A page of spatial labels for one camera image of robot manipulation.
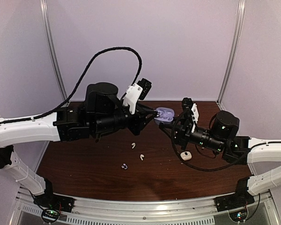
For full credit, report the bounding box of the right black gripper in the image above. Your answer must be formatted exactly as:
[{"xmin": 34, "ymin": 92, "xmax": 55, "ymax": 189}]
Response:
[{"xmin": 159, "ymin": 116, "xmax": 225, "ymax": 153}]

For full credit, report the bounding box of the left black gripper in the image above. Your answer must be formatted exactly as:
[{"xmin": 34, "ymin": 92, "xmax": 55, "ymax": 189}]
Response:
[{"xmin": 92, "ymin": 99, "xmax": 158, "ymax": 136}]

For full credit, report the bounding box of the purple earbud charging case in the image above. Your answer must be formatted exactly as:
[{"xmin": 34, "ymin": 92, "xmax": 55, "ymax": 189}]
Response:
[{"xmin": 154, "ymin": 107, "xmax": 175, "ymax": 125}]

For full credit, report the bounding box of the white earbud charging case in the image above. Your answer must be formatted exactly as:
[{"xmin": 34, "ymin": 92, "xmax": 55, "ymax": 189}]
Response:
[{"xmin": 180, "ymin": 151, "xmax": 192, "ymax": 161}]

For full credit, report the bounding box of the purple earbud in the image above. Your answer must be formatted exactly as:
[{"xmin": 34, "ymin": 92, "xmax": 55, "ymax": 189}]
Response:
[{"xmin": 121, "ymin": 164, "xmax": 128, "ymax": 170}]

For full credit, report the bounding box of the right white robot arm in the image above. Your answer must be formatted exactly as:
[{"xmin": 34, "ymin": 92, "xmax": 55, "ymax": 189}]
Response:
[{"xmin": 155, "ymin": 108, "xmax": 281, "ymax": 207}]

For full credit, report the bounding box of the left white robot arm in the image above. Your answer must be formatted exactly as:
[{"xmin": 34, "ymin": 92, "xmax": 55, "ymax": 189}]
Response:
[{"xmin": 0, "ymin": 79, "xmax": 157, "ymax": 208}]

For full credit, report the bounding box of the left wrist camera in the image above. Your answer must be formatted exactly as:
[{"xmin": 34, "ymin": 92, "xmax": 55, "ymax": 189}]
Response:
[{"xmin": 123, "ymin": 78, "xmax": 152, "ymax": 115}]

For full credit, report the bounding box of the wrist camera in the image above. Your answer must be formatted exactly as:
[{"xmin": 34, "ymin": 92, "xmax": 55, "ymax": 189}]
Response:
[
  {"xmin": 182, "ymin": 97, "xmax": 199, "ymax": 133},
  {"xmin": 123, "ymin": 78, "xmax": 152, "ymax": 115}
]

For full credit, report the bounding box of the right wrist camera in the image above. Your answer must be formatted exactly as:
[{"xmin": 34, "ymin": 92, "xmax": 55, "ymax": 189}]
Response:
[{"xmin": 182, "ymin": 97, "xmax": 199, "ymax": 133}]

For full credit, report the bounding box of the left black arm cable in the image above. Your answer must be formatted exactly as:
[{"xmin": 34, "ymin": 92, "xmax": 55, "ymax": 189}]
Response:
[{"xmin": 0, "ymin": 46, "xmax": 143, "ymax": 122}]

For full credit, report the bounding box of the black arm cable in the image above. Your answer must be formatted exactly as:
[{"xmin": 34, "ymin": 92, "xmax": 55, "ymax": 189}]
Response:
[
  {"xmin": 170, "ymin": 112, "xmax": 267, "ymax": 172},
  {"xmin": 0, "ymin": 46, "xmax": 143, "ymax": 122}
]

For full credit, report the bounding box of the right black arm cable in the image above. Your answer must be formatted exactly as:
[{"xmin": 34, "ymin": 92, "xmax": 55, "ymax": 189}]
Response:
[{"xmin": 170, "ymin": 112, "xmax": 267, "ymax": 172}]

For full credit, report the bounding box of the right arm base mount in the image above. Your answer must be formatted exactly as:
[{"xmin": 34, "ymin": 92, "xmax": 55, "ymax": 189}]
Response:
[{"xmin": 214, "ymin": 180, "xmax": 255, "ymax": 212}]

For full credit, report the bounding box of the front aluminium rail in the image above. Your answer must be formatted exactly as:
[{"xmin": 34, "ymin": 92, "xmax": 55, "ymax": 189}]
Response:
[{"xmin": 10, "ymin": 191, "xmax": 281, "ymax": 225}]

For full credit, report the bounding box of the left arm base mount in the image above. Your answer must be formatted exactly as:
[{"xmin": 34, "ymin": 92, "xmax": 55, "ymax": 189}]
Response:
[{"xmin": 33, "ymin": 185, "xmax": 74, "ymax": 213}]

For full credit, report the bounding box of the right aluminium frame post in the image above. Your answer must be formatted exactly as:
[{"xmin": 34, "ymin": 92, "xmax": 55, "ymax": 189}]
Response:
[{"xmin": 216, "ymin": 0, "xmax": 246, "ymax": 108}]

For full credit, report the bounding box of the aluminium frame post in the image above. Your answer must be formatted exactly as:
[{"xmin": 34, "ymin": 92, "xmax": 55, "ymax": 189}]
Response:
[
  {"xmin": 216, "ymin": 0, "xmax": 246, "ymax": 108},
  {"xmin": 40, "ymin": 0, "xmax": 67, "ymax": 100}
]

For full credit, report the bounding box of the left aluminium frame post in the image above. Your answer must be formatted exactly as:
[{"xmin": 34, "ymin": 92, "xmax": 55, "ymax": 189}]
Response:
[{"xmin": 40, "ymin": 0, "xmax": 67, "ymax": 100}]

